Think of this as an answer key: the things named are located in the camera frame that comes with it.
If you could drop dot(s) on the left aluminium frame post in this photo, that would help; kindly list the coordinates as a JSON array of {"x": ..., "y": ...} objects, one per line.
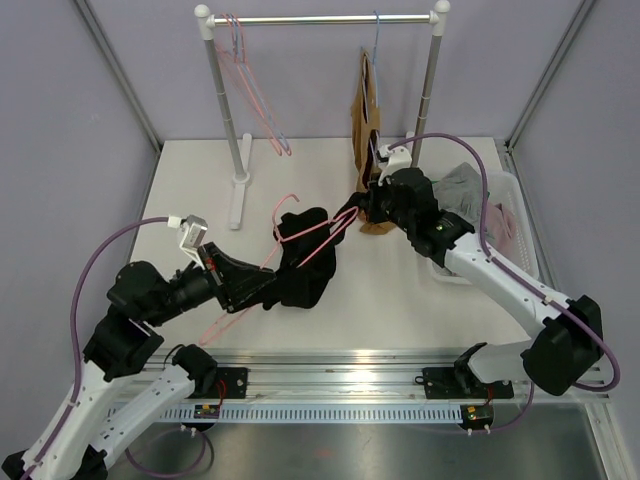
[{"x": 100, "y": 38}]

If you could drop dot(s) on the brown tank top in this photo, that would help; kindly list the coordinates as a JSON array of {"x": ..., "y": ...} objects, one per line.
[{"x": 366, "y": 171}]

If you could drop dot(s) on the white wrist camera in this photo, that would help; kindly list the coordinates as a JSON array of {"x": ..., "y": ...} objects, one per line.
[
  {"x": 191, "y": 231},
  {"x": 391, "y": 160}
]

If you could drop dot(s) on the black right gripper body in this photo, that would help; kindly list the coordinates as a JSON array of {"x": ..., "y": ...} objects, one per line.
[{"x": 385, "y": 209}]

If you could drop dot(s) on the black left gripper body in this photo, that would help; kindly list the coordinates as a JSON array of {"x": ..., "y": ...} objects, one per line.
[{"x": 193, "y": 287}]

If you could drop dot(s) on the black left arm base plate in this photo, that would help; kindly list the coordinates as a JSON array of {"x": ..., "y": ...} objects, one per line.
[{"x": 232, "y": 382}]

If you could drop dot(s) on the white plastic basket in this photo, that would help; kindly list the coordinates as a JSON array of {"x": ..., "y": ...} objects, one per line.
[{"x": 504, "y": 188}]

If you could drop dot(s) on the pink hanger with black top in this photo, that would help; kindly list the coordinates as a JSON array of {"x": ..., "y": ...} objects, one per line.
[{"x": 216, "y": 330}]

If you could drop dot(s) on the black tank top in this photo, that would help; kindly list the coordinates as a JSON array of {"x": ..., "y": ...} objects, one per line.
[{"x": 307, "y": 242}]

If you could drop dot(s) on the grey tank top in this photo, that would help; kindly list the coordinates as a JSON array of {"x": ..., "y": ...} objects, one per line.
[{"x": 460, "y": 191}]

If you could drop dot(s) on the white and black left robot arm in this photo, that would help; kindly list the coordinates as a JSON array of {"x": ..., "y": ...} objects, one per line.
[{"x": 83, "y": 441}]

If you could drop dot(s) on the blue hanger with brown top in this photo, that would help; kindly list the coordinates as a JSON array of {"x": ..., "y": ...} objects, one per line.
[{"x": 375, "y": 65}]

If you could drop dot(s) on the white slotted cable duct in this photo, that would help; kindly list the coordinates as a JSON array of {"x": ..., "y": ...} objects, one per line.
[{"x": 322, "y": 413}]

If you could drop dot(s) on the mauve pink tank top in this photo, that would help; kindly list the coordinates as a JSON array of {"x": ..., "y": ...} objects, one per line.
[{"x": 501, "y": 228}]

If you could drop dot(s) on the right aluminium frame post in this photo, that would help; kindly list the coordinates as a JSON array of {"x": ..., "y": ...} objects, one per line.
[{"x": 551, "y": 69}]

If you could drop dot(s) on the aluminium mounting rail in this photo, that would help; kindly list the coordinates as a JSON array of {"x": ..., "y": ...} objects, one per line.
[{"x": 334, "y": 376}]

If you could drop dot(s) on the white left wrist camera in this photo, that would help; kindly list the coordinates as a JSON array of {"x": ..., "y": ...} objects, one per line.
[{"x": 191, "y": 231}]

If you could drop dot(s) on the pink hanger with grey top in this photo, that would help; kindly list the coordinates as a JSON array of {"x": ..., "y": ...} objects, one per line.
[{"x": 250, "y": 100}]

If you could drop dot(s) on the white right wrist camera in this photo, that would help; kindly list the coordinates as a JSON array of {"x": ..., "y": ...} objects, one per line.
[{"x": 391, "y": 160}]

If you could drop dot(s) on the white and metal clothes rack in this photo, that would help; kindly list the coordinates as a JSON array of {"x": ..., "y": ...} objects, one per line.
[{"x": 240, "y": 147}]

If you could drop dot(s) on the aluminium frame post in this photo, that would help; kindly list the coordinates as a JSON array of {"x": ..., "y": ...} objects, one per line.
[
  {"x": 100, "y": 38},
  {"x": 551, "y": 69}
]

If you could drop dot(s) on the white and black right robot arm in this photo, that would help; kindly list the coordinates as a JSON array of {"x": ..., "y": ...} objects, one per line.
[{"x": 565, "y": 334}]

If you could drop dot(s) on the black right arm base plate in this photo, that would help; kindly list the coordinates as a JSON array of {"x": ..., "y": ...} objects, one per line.
[{"x": 449, "y": 383}]

